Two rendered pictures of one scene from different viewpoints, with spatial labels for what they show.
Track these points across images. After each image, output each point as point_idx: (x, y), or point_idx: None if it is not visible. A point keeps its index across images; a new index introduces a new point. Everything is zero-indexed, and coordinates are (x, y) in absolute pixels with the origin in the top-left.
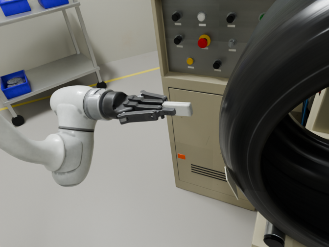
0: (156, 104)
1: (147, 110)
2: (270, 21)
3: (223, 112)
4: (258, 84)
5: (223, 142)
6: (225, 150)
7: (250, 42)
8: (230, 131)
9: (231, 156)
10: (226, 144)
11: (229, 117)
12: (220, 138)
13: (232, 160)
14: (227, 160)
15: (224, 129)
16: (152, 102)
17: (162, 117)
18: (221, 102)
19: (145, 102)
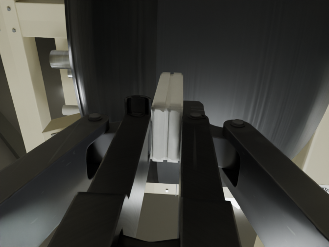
0: (179, 174)
1: (87, 188)
2: (148, 180)
3: (95, 112)
4: None
5: (83, 54)
6: (78, 41)
7: (149, 173)
8: (78, 89)
9: (67, 43)
10: (77, 60)
11: (86, 109)
12: (89, 59)
13: (66, 32)
14: (75, 13)
15: (85, 86)
16: (178, 197)
17: (129, 102)
18: (120, 119)
19: (177, 234)
